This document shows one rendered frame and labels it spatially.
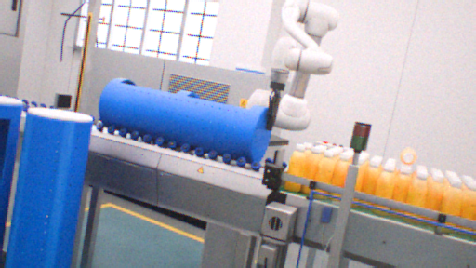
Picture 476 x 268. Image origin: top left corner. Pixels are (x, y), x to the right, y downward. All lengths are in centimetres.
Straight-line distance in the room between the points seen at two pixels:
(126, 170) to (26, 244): 58
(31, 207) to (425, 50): 373
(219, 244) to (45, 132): 126
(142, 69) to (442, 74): 285
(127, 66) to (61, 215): 263
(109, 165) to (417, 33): 331
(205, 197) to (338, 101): 287
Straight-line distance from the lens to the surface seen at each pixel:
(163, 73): 430
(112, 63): 472
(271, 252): 181
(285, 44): 214
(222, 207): 217
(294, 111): 267
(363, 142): 168
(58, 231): 220
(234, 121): 207
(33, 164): 212
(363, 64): 479
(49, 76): 744
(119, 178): 244
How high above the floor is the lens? 130
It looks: 6 degrees down
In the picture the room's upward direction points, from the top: 11 degrees clockwise
